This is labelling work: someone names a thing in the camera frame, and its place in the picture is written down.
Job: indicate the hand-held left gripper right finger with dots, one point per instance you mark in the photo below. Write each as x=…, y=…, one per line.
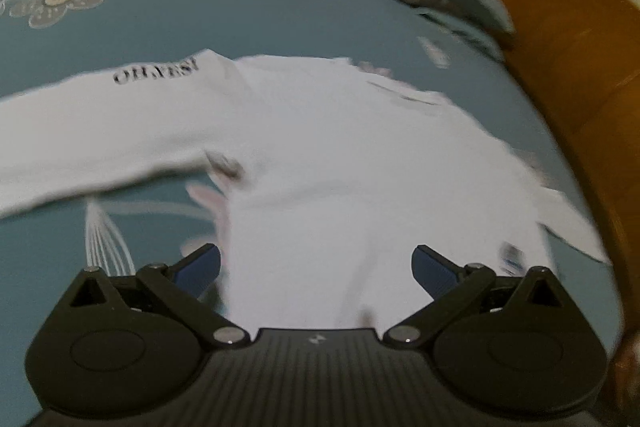
x=435, y=273

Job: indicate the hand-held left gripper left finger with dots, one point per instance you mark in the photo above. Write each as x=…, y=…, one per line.
x=197, y=269

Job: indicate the white printed t-shirt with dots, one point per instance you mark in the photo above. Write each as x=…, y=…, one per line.
x=325, y=147

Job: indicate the wooden headboard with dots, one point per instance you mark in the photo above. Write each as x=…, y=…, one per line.
x=575, y=82

